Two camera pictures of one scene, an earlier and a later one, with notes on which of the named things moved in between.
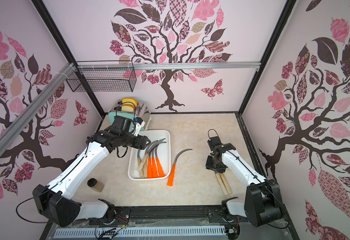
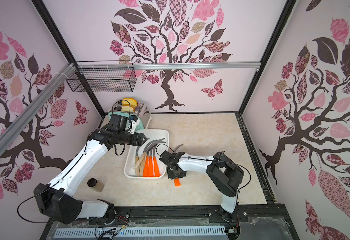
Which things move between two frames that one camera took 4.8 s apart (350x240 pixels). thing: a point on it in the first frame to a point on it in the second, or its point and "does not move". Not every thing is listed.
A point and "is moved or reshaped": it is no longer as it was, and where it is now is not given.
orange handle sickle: [149, 170] is moved or reshaped
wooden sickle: [141, 171] is moved or reshaped
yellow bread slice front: [127, 108] does not move
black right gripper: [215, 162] to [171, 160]
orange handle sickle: [155, 171] is moved or reshaped
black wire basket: [97, 76] does not move
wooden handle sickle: [145, 158] is moved or reshaped
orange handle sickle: [160, 173] is moved or reshaped
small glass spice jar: [92, 182] does not move
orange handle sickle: [170, 181] is moved or reshaped
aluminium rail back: [111, 66] does not move
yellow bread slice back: [129, 101] does not move
